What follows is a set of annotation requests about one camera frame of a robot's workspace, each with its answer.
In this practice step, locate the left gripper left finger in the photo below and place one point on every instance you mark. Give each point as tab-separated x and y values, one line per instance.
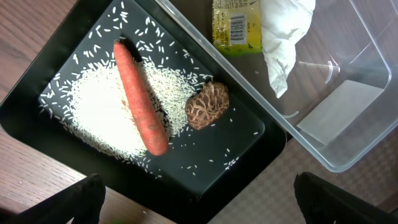
78	203

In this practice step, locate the black tray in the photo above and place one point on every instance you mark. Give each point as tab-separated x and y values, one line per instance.
181	201

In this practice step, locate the yellow green snack wrapper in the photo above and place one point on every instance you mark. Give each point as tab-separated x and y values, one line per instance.
236	27

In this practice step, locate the brown textured food piece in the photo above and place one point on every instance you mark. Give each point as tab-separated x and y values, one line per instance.
208	105

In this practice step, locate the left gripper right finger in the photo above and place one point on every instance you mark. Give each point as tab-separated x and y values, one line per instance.
324	203

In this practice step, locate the orange carrot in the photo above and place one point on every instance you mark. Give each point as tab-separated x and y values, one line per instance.
145	118

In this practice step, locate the clear plastic bin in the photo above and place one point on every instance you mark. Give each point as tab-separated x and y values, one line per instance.
342	91

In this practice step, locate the white rice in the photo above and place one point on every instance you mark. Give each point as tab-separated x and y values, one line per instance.
86	96

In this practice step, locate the white napkin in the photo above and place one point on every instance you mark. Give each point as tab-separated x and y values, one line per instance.
283	24

